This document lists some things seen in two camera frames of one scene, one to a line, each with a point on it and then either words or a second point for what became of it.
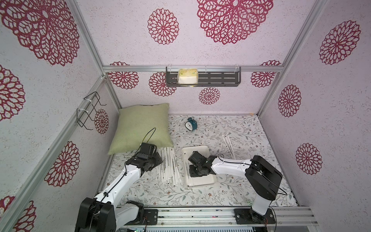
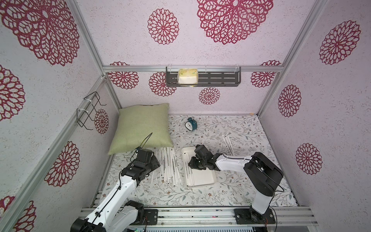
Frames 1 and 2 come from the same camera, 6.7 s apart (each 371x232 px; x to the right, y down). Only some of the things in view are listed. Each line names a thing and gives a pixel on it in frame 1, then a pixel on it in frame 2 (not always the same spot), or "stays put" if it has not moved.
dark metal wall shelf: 206,76 stays put
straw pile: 187,175 stays put
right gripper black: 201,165 -> 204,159
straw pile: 174,175 stays put
